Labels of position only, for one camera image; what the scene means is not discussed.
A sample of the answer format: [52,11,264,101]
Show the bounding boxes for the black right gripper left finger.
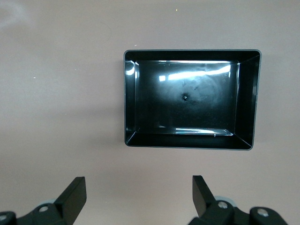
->
[0,176,88,225]

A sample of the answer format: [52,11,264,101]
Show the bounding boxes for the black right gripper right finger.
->
[188,175,290,225]

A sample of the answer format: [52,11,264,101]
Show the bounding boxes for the black plastic box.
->
[123,49,262,150]

